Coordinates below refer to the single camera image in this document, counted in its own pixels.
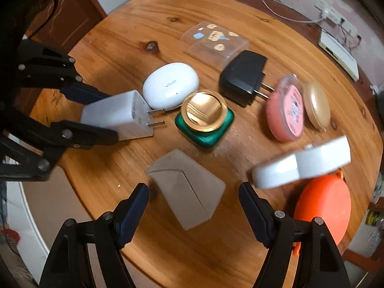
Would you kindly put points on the clear sticker box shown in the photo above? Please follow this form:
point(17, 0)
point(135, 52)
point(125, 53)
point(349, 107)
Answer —
point(213, 45)

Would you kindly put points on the black power adapter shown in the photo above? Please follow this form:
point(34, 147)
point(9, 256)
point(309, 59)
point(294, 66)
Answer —
point(242, 79)

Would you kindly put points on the white plastic tray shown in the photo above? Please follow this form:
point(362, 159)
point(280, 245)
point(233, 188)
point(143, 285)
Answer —
point(36, 211)

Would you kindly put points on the white power adapter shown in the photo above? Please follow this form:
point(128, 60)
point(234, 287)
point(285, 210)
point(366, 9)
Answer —
point(127, 113)

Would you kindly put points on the white set-top box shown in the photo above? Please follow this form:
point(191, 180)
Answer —
point(340, 54)

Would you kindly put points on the white vivo earbuds case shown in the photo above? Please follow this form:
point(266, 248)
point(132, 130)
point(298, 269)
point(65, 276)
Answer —
point(168, 86)

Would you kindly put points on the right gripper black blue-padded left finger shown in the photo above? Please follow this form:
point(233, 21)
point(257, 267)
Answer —
point(68, 262)

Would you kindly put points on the green gold perfume bottle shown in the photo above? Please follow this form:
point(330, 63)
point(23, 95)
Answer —
point(204, 118)

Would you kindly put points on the beige wooden block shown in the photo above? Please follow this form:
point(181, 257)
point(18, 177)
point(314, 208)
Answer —
point(192, 192)

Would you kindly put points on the white pink tape dispenser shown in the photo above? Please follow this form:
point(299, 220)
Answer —
point(311, 162)

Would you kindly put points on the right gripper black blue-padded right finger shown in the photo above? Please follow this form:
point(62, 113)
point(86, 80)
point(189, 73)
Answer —
point(320, 263)

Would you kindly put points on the brown wooden door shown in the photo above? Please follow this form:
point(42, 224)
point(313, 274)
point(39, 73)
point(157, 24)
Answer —
point(64, 26)

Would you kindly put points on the orange round tape measure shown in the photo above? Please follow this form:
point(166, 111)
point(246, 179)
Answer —
point(327, 197)

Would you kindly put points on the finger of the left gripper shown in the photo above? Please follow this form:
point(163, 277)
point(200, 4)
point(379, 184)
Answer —
point(83, 93)
point(84, 136)

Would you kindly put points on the pink round container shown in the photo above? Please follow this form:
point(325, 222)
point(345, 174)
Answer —
point(285, 111)

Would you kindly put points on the gold compact mirror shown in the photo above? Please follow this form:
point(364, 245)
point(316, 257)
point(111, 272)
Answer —
point(316, 105)

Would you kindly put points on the white power strip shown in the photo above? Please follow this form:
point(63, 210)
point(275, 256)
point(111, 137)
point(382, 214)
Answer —
point(336, 17)

